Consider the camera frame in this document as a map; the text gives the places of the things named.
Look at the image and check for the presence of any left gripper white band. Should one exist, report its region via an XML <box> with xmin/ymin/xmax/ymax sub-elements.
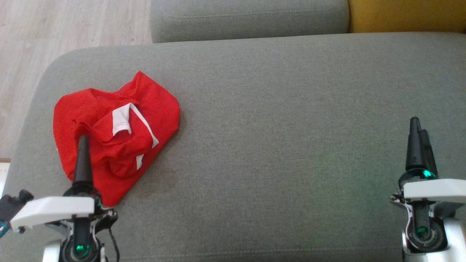
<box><xmin>10</xmin><ymin>135</ymin><xmax>102</xmax><ymax>230</ymax></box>

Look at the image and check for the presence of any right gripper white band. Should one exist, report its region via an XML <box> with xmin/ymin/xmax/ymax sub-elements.
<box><xmin>399</xmin><ymin>116</ymin><xmax>466</xmax><ymax>203</ymax></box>

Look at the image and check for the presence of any red and white sports garment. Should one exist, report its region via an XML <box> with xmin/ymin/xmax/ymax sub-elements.
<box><xmin>53</xmin><ymin>71</ymin><xmax>181</xmax><ymax>207</ymax></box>

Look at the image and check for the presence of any yellow sofa backrest cushion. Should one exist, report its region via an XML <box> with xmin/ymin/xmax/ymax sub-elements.
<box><xmin>348</xmin><ymin>0</ymin><xmax>466</xmax><ymax>34</ymax></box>

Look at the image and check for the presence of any large grey sofa seat cushion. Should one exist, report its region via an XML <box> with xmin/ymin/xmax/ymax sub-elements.
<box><xmin>0</xmin><ymin>32</ymin><xmax>466</xmax><ymax>262</ymax></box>

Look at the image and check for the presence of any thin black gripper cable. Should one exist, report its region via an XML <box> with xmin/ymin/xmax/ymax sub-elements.
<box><xmin>107</xmin><ymin>218</ymin><xmax>121</xmax><ymax>262</ymax></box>

